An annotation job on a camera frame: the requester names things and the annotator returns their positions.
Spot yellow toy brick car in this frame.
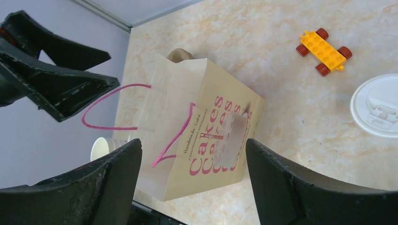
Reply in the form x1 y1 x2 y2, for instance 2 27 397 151
296 28 353 76

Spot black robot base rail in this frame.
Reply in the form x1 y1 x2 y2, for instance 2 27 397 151
127 201 185 225

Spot pink paper gift bag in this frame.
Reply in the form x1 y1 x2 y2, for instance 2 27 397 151
119 55 265 202

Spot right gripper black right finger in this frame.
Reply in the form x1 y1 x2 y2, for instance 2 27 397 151
245 139 398 225

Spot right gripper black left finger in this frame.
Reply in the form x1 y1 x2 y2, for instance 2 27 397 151
0 139 142 225

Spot stack of paper cups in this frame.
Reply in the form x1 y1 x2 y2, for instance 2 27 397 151
90 137 127 161

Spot white plastic cup lid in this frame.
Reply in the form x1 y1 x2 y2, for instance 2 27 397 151
350 74 398 139

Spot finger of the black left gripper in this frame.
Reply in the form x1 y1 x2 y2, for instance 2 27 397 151
0 38 119 122
0 10 111 71

